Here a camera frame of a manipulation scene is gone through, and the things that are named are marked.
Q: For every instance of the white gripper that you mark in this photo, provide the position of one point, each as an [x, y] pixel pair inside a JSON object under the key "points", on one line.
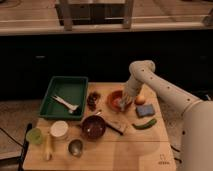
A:
{"points": [[132, 87]]}

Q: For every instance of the red bowl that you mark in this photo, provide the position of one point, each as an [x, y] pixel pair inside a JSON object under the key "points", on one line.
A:
{"points": [[113, 100]]}

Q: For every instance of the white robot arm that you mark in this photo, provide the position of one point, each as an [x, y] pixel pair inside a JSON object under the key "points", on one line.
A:
{"points": [[197, 138]]}

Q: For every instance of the dark brown bowl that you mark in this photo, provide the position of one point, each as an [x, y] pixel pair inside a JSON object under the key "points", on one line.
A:
{"points": [[93, 127]]}

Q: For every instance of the orange fruit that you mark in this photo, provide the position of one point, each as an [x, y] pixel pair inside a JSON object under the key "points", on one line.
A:
{"points": [[139, 100]]}

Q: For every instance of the blue sponge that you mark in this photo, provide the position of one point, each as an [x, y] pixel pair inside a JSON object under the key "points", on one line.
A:
{"points": [[145, 110]]}

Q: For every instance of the green pepper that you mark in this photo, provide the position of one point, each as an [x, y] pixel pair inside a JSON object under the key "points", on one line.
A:
{"points": [[147, 125]]}

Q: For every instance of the knife with wooden block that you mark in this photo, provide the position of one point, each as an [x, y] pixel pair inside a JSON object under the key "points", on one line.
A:
{"points": [[113, 124]]}

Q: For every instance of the green plastic tray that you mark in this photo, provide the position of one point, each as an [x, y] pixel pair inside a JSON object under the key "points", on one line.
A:
{"points": [[71, 89]]}

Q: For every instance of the small metal cup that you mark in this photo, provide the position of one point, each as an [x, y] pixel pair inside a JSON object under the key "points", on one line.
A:
{"points": [[75, 147]]}

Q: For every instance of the white round container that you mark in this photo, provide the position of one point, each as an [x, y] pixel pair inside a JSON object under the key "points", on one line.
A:
{"points": [[59, 130]]}

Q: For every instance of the yellow banana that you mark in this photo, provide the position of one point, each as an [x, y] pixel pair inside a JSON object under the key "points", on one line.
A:
{"points": [[48, 148]]}

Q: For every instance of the green cup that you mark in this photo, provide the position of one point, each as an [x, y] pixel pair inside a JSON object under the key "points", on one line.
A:
{"points": [[34, 136]]}

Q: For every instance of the wooden chair frame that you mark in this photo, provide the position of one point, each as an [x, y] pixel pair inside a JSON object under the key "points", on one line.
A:
{"points": [[97, 14]]}

